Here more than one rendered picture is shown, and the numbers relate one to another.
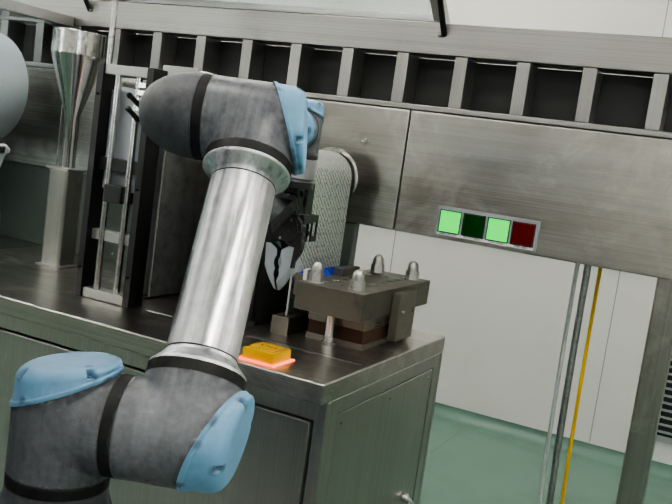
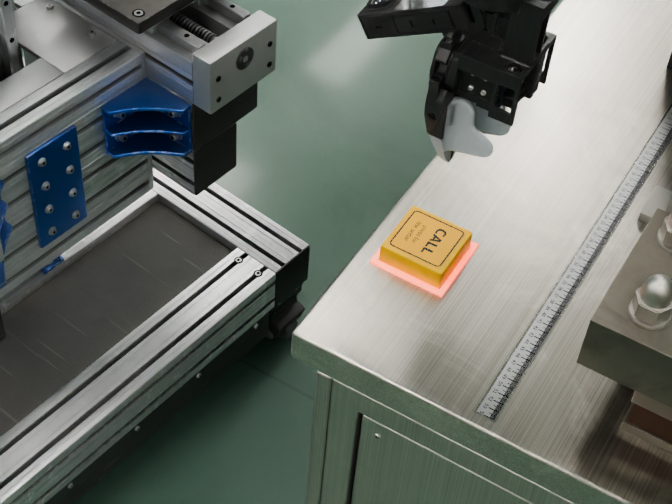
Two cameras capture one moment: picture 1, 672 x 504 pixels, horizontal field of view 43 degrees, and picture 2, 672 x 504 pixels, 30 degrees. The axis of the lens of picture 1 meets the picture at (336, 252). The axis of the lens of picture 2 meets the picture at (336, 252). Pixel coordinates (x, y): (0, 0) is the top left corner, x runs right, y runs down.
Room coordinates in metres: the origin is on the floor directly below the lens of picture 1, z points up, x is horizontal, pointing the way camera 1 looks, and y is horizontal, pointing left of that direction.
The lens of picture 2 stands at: (1.57, -0.76, 1.83)
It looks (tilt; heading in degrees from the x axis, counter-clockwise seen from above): 48 degrees down; 91
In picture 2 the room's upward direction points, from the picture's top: 5 degrees clockwise
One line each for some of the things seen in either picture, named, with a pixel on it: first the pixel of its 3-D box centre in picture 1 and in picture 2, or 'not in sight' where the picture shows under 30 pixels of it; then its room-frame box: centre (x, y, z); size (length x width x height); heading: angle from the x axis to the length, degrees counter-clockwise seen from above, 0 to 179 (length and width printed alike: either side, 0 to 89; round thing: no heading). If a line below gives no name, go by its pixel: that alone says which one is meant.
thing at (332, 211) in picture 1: (320, 236); not in sight; (2.00, 0.04, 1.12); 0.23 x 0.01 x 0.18; 154
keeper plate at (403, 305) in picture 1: (403, 315); not in sight; (1.96, -0.17, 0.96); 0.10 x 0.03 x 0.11; 154
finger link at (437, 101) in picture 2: (291, 244); (445, 93); (1.63, 0.08, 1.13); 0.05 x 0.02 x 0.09; 64
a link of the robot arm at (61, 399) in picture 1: (70, 413); not in sight; (0.95, 0.27, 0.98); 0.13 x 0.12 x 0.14; 86
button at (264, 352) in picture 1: (266, 353); (425, 246); (1.64, 0.11, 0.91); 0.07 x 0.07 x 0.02; 64
